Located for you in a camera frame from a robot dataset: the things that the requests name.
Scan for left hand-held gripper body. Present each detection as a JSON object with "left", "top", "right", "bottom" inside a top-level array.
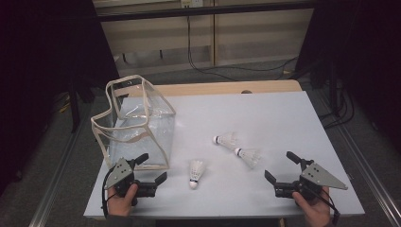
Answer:
[{"left": 103, "top": 156, "right": 158, "bottom": 206}]

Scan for black floor cables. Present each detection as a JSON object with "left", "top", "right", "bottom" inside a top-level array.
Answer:
[{"left": 318, "top": 80, "right": 357, "bottom": 131}]

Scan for white wall socket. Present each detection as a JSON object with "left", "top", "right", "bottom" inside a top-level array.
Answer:
[{"left": 180, "top": 0, "right": 204, "bottom": 9}]

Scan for clear bag with beige trim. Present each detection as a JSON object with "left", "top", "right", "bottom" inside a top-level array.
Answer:
[{"left": 90, "top": 74, "right": 177, "bottom": 172}]

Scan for person's left hand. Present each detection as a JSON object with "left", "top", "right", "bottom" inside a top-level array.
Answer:
[{"left": 107, "top": 183, "right": 140, "bottom": 218}]

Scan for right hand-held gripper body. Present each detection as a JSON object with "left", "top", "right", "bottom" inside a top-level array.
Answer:
[{"left": 273, "top": 158, "right": 349, "bottom": 202}]

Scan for white feather shuttlecock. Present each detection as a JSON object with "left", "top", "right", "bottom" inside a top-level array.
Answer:
[
  {"left": 212, "top": 131, "right": 239, "bottom": 150},
  {"left": 188, "top": 160, "right": 206, "bottom": 191},
  {"left": 234, "top": 147, "right": 263, "bottom": 169}
]

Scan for light wooden cabinet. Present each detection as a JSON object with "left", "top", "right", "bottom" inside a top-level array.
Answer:
[{"left": 94, "top": 0, "right": 316, "bottom": 78}]

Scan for dark curtain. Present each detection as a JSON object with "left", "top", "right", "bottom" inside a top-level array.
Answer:
[
  {"left": 0, "top": 0, "right": 120, "bottom": 197},
  {"left": 295, "top": 0, "right": 401, "bottom": 154}
]

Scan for hanging black wall cable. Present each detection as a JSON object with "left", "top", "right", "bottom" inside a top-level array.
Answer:
[{"left": 186, "top": 15, "right": 299, "bottom": 82}]

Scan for right hand-held gripper black cable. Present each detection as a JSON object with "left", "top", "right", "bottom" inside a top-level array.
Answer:
[{"left": 310, "top": 185, "right": 342, "bottom": 226}]

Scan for black horizontal bar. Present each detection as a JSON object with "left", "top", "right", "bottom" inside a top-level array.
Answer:
[{"left": 96, "top": 0, "right": 316, "bottom": 23}]

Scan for person's right hand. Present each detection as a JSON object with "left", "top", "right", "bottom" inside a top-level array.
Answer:
[{"left": 291, "top": 185, "right": 332, "bottom": 227}]

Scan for left hand-held gripper black cable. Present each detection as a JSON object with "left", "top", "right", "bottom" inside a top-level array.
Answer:
[{"left": 100, "top": 168, "right": 117, "bottom": 219}]

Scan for hand-held gripper black cable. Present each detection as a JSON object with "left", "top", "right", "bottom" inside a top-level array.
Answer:
[
  {"left": 310, "top": 185, "right": 342, "bottom": 226},
  {"left": 100, "top": 168, "right": 117, "bottom": 219}
]

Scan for white table mat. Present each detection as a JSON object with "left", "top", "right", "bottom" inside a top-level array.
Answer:
[{"left": 83, "top": 91, "right": 366, "bottom": 219}]

